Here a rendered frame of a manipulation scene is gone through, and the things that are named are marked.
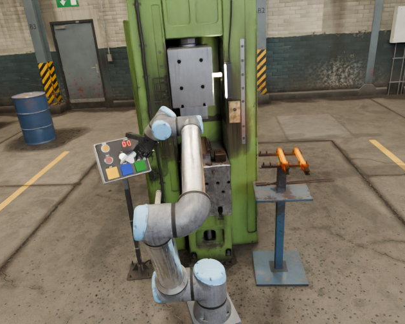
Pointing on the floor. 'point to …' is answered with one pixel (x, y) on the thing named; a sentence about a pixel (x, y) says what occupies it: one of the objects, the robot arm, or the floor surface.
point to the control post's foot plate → (140, 271)
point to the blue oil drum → (35, 117)
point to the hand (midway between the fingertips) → (127, 161)
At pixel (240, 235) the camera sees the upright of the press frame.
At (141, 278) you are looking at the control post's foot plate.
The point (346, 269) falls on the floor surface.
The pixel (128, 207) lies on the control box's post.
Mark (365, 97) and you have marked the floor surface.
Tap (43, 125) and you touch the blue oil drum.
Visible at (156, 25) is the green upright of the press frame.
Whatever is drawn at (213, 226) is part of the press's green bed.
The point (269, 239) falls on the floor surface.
